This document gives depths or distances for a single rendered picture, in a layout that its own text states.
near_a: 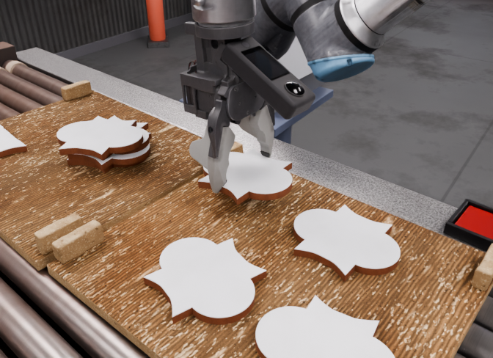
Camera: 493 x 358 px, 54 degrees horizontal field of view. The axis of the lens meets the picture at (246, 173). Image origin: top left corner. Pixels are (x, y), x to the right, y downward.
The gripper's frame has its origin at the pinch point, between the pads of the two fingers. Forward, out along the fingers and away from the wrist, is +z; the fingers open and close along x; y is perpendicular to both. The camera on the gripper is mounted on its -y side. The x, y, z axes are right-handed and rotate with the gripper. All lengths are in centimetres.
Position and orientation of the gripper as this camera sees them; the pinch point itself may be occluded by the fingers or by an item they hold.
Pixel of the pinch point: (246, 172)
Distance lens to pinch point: 65.8
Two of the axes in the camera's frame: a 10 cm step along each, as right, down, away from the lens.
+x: -6.4, 4.0, -6.5
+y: -7.7, -2.8, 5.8
